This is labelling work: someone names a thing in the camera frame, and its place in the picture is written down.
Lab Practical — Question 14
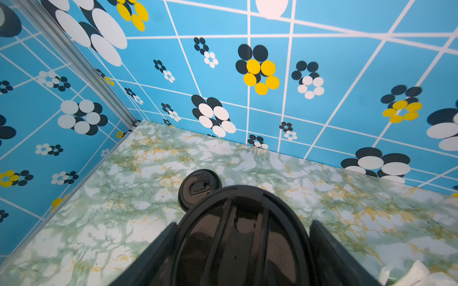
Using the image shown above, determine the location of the left aluminium corner post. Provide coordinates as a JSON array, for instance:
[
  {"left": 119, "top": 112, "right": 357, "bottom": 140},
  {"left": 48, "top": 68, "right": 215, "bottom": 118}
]
[{"left": 13, "top": 1, "right": 138, "bottom": 128}]

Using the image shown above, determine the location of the red cup black lid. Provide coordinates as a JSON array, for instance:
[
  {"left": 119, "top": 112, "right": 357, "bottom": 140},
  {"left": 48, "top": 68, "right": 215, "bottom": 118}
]
[
  {"left": 155, "top": 185, "right": 318, "bottom": 286},
  {"left": 178, "top": 169, "right": 223, "bottom": 212}
]

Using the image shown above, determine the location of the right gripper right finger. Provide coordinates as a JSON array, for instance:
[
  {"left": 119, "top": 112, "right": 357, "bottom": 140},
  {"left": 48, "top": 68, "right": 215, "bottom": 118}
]
[{"left": 310, "top": 220, "right": 380, "bottom": 286}]

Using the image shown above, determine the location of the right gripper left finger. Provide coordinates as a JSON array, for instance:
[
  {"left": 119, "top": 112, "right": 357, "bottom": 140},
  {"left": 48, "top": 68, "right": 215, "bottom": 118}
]
[{"left": 110, "top": 222, "right": 178, "bottom": 286}]

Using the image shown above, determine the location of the white wrapped straws bundle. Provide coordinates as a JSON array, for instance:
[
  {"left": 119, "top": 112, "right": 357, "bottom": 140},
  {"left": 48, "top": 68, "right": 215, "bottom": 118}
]
[{"left": 378, "top": 260, "right": 458, "bottom": 286}]

